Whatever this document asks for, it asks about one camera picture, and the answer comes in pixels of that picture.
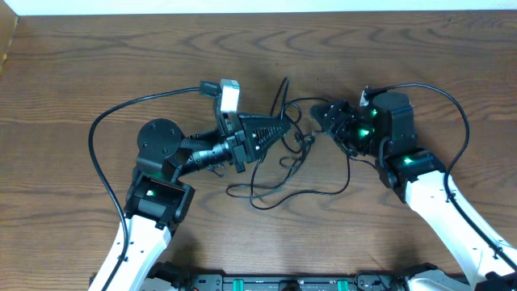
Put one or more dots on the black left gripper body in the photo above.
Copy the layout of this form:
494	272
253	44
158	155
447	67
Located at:
233	145

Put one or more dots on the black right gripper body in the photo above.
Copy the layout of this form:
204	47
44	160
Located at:
353	135

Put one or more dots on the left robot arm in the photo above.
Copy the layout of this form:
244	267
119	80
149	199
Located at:
157	201

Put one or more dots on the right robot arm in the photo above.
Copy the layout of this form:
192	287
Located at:
382	126

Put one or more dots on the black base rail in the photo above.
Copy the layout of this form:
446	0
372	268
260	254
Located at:
166	276

